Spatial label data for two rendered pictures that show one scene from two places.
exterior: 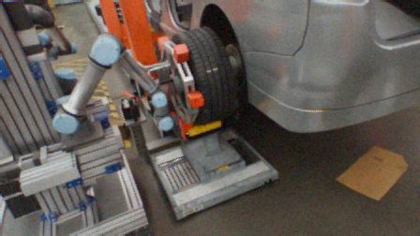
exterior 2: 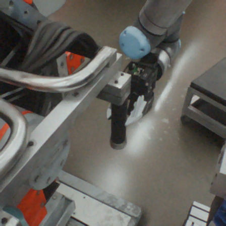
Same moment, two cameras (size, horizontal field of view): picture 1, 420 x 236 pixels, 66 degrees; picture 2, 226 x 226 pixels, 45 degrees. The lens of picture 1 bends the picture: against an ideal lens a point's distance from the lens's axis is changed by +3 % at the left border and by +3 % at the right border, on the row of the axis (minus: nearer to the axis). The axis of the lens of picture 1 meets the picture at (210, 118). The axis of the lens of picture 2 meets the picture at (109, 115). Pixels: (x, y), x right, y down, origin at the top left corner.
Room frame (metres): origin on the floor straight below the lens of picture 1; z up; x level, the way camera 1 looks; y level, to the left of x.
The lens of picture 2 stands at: (2.13, 0.65, 1.28)
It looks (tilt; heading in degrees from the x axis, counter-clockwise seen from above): 45 degrees down; 226
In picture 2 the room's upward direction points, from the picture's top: straight up
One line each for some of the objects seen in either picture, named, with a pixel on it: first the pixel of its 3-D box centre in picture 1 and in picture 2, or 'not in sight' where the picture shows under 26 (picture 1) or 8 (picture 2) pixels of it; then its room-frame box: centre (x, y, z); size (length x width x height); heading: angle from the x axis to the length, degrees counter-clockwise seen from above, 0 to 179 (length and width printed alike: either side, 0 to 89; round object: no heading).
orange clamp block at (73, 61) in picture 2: (195, 99); (65, 55); (1.75, 0.07, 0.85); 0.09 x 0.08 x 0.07; 19
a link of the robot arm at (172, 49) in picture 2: (164, 121); (163, 49); (1.53, 0.25, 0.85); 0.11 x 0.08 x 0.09; 19
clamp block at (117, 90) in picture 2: not in sight; (107, 83); (1.82, 0.32, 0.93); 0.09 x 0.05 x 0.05; 109
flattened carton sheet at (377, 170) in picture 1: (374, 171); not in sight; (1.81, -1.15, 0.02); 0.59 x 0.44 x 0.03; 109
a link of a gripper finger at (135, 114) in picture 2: not in sight; (136, 107); (1.77, 0.36, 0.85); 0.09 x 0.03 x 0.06; 28
